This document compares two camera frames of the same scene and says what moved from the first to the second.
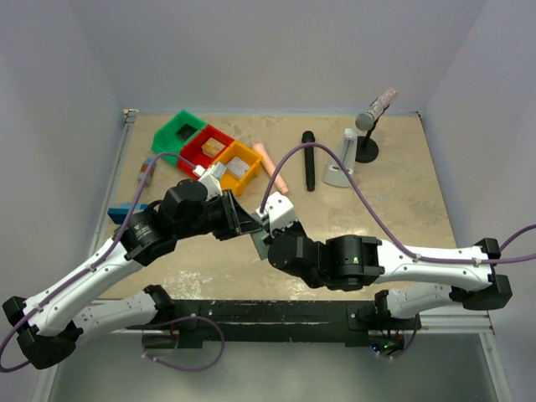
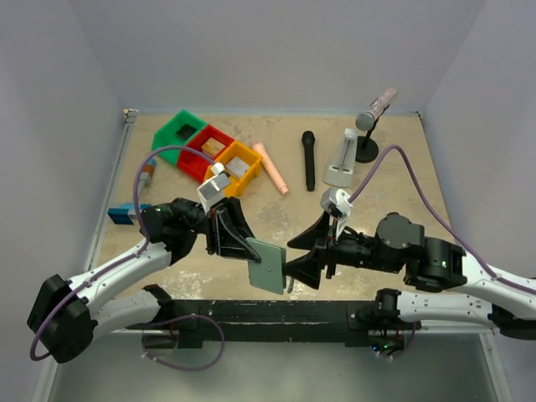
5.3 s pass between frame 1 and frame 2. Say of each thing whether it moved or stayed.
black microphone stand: stayed
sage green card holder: moved
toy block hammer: stayed
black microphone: stayed
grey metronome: stayed
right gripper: moved
